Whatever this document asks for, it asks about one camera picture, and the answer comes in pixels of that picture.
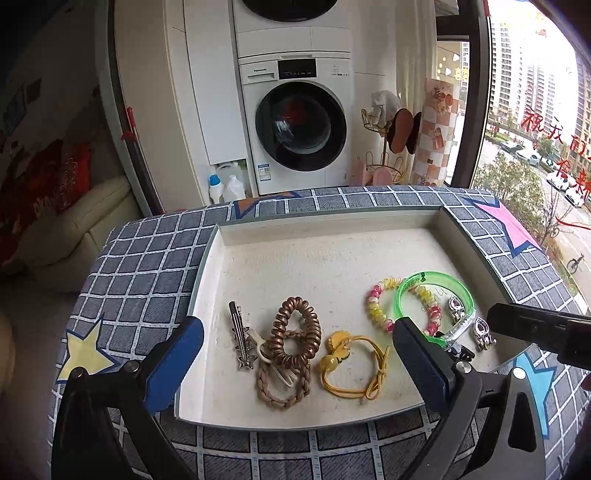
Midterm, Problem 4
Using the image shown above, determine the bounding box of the purple gem silver brooch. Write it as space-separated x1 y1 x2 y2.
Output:
472 317 497 352

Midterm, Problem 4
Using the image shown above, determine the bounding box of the pink gem silver brooch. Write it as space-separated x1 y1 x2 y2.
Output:
448 295 466 323

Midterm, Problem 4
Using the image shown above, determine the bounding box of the pink yellow beaded bracelet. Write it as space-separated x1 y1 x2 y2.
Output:
366 276 443 337

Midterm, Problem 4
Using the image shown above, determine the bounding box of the green translucent bangle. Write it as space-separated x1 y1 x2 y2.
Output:
393 271 477 349

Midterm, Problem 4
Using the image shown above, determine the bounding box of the silver metal hair clip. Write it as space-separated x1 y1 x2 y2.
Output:
228 301 256 369

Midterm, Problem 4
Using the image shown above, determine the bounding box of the braided tan bracelet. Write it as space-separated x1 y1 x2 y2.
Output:
256 329 312 410

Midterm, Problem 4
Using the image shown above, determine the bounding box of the beige small hair clip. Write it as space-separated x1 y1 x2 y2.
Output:
247 327 297 387

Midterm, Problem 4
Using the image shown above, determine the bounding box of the yellow cord hair tie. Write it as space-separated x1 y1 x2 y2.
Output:
318 330 392 401

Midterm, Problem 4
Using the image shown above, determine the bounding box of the brown spiral hair tie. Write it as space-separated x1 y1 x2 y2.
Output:
267 296 323 370

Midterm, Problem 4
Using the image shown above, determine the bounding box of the black claw hair clip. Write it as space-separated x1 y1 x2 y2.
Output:
446 341 475 362

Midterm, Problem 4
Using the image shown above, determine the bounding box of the green jewelry tray box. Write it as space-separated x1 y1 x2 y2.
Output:
174 207 513 430

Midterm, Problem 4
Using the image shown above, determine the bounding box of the person's right hand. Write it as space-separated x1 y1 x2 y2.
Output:
581 374 591 392

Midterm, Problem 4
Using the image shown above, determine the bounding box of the beige sofa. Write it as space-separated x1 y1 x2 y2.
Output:
17 176 141 293

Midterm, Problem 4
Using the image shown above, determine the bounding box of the pink checkered curtain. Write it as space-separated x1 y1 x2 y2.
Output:
410 79 460 186

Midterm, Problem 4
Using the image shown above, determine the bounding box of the red cushion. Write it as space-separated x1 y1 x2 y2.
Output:
26 139 92 219

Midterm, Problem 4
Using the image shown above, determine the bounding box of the white blue-cap detergent bottle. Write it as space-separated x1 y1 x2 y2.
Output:
208 174 224 204

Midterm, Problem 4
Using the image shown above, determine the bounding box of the clear plastic jug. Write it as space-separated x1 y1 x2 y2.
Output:
223 175 246 202

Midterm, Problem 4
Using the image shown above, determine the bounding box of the white front-load washing machine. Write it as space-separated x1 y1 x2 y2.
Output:
238 51 353 196

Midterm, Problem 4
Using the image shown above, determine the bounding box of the white upper dryer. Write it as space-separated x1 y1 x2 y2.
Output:
232 1 352 59

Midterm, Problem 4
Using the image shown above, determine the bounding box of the gold wire slipper rack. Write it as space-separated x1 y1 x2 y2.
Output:
361 90 422 186

